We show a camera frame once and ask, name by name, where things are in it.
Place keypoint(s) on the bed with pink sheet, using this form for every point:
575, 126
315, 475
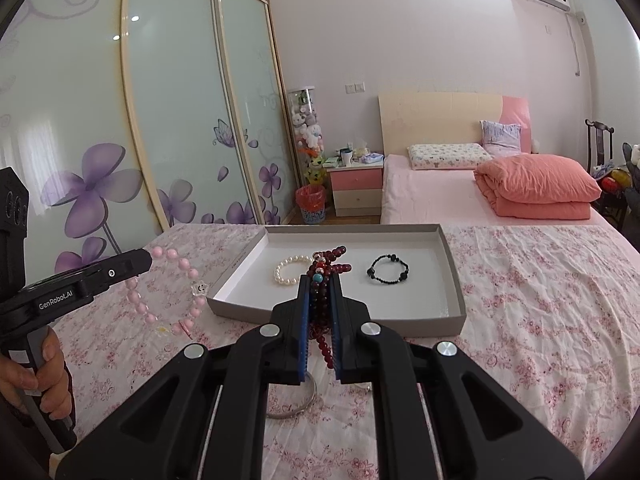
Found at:
430, 192

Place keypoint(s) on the silver bangle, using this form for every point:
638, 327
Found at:
310, 395

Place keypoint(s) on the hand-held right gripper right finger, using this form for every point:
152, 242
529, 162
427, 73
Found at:
338, 350

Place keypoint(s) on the floral sliding door wardrobe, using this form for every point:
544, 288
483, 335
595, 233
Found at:
165, 85

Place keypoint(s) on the air conditioner pipe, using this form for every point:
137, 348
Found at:
575, 45

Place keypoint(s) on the grey cardboard box tray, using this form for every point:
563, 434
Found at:
400, 300

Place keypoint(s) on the colourful toy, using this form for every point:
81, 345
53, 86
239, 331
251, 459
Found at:
615, 179

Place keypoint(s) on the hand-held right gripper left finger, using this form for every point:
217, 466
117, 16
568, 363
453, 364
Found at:
302, 350

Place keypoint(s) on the purple pillow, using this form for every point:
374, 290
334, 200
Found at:
500, 137

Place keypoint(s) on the pink floral bedspread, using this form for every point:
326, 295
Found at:
525, 310

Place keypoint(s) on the blue cloth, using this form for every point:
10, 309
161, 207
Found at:
373, 159

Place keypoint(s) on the coral folded duvet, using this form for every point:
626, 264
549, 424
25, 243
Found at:
535, 185

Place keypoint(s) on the waste basket with red bag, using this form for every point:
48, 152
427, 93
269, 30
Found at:
311, 205

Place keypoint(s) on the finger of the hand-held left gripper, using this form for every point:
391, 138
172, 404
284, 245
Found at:
125, 266

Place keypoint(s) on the plush toy display tube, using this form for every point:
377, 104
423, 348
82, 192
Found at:
306, 130

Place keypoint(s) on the dark wooden chair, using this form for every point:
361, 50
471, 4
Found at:
600, 145

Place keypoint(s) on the patterned white pillow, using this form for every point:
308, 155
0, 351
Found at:
445, 156

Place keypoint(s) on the person's left hand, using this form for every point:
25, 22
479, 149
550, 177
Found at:
52, 380

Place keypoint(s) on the pink and cream nightstand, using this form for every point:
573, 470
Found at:
355, 190

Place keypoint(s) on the white wall switch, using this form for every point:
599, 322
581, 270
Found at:
355, 88

